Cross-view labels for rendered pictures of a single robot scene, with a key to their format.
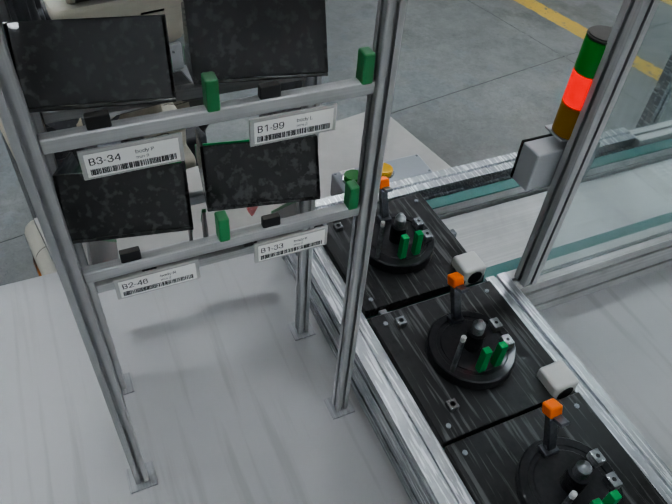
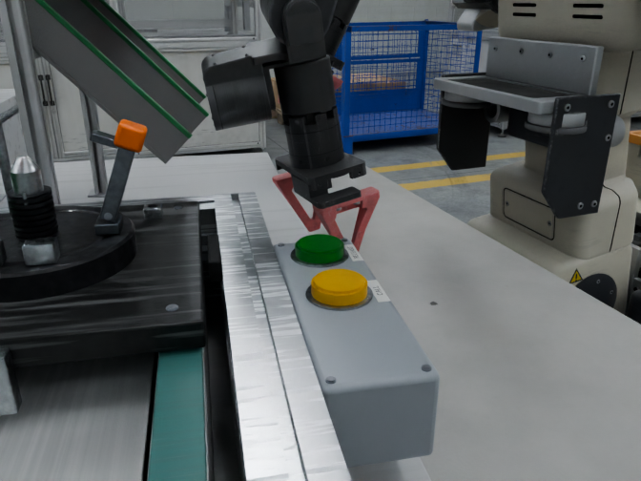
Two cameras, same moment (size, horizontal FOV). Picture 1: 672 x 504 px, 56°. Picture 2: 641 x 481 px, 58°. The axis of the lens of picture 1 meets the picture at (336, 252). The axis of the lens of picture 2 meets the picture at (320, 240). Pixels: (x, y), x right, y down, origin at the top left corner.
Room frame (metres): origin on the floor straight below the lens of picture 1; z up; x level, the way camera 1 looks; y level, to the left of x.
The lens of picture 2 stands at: (1.15, -0.44, 1.16)
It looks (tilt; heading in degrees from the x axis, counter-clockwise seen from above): 23 degrees down; 106
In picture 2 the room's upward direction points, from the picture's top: straight up
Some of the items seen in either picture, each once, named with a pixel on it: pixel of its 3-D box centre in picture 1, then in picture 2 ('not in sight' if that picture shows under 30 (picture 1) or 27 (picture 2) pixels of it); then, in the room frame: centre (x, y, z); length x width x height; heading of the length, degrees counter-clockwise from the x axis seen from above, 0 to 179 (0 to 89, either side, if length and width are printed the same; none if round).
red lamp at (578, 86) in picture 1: (585, 87); not in sight; (0.82, -0.33, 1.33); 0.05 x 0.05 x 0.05
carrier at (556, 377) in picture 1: (475, 336); not in sight; (0.61, -0.23, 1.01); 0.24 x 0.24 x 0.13; 28
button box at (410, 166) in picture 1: (381, 182); (339, 329); (1.06, -0.08, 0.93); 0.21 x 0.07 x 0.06; 118
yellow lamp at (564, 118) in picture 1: (573, 117); not in sight; (0.82, -0.33, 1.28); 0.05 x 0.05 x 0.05
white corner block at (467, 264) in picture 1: (468, 269); not in sight; (0.79, -0.24, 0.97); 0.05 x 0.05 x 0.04; 28
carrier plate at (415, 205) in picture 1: (394, 249); (45, 269); (0.83, -0.11, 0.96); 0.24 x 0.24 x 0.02; 28
